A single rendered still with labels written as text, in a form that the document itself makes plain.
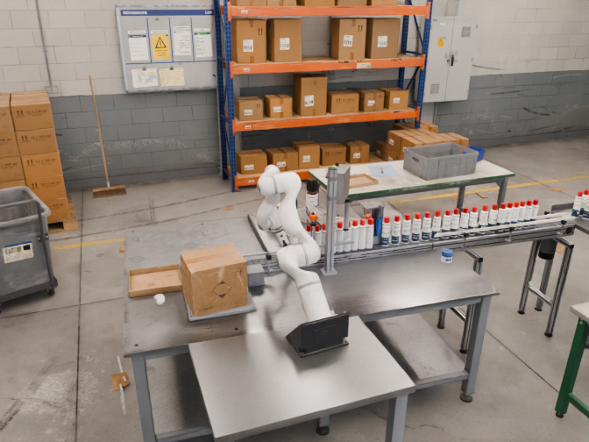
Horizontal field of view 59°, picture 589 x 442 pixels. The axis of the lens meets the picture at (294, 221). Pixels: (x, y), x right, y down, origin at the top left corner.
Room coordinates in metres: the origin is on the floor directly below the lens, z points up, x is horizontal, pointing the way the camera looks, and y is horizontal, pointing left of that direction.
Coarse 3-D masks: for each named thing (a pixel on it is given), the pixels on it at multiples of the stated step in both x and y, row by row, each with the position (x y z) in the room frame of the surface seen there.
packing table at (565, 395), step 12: (576, 312) 2.52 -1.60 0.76; (588, 312) 2.50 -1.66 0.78; (588, 324) 2.49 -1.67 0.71; (576, 336) 2.53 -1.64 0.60; (576, 348) 2.51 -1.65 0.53; (576, 360) 2.50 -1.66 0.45; (564, 372) 2.54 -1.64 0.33; (576, 372) 2.51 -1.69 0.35; (564, 384) 2.52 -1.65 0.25; (564, 396) 2.50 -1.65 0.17; (576, 396) 2.47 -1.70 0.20; (564, 408) 2.50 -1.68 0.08; (588, 408) 2.38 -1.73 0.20
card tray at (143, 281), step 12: (132, 276) 2.77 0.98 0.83; (144, 276) 2.77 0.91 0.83; (156, 276) 2.77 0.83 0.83; (168, 276) 2.77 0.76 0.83; (180, 276) 2.77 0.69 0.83; (132, 288) 2.64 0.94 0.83; (144, 288) 2.64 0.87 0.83; (156, 288) 2.58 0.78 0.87; (168, 288) 2.60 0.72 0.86; (180, 288) 2.62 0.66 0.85
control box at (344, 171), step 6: (342, 168) 2.93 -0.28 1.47; (348, 168) 2.95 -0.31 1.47; (342, 174) 2.85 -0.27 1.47; (348, 174) 2.95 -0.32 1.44; (342, 180) 2.85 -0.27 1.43; (348, 180) 2.96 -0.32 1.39; (342, 186) 2.85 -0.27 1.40; (348, 186) 2.97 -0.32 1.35; (342, 192) 2.84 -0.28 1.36; (348, 192) 2.98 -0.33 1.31; (336, 198) 2.86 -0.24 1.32; (342, 198) 2.84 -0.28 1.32
